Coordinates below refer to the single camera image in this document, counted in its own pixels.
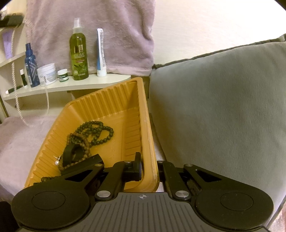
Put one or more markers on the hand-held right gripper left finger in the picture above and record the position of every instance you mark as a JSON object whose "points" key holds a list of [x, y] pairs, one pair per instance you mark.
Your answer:
{"points": [[136, 169]]}

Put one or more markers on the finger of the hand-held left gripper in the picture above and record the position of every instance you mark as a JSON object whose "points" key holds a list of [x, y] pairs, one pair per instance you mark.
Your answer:
{"points": [[11, 20]]}

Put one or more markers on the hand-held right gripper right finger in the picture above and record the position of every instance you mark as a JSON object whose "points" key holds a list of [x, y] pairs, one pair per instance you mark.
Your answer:
{"points": [[166, 176]]}

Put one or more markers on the orange plastic tray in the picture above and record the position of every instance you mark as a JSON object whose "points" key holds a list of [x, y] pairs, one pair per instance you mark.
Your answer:
{"points": [[134, 107]]}

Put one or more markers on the black wristband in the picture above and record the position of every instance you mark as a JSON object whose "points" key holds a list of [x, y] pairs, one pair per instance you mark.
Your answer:
{"points": [[67, 156]]}

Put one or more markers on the pearl earring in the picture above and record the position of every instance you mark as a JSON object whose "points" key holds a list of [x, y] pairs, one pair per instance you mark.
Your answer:
{"points": [[56, 162]]}

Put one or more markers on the purple tube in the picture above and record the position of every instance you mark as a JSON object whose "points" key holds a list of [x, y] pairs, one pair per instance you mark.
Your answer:
{"points": [[8, 44]]}

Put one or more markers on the blue spray bottle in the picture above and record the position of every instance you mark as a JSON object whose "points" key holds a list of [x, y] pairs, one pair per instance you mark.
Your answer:
{"points": [[32, 69]]}

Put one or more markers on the white cream jar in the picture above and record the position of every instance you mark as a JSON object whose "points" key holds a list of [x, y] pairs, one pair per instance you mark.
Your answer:
{"points": [[47, 75]]}

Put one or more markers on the black cosmetic tube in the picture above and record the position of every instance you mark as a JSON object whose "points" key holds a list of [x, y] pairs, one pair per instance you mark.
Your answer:
{"points": [[14, 89]]}

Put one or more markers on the green spray bottle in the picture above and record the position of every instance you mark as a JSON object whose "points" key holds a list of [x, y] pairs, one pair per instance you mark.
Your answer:
{"points": [[78, 53]]}

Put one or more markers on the small green jar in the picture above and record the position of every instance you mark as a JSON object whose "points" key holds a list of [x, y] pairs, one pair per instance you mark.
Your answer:
{"points": [[62, 76]]}

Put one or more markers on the grey cushion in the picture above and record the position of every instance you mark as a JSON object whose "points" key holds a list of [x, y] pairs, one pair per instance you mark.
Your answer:
{"points": [[214, 111]]}

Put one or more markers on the white and blue tube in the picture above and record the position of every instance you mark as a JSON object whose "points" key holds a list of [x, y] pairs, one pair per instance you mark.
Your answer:
{"points": [[101, 58]]}

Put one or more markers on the cream shelf unit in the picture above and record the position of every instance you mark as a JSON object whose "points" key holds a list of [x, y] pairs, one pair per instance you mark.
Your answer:
{"points": [[89, 83]]}

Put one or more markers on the lilac hanging towel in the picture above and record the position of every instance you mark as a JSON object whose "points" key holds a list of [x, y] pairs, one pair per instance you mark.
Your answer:
{"points": [[125, 33]]}

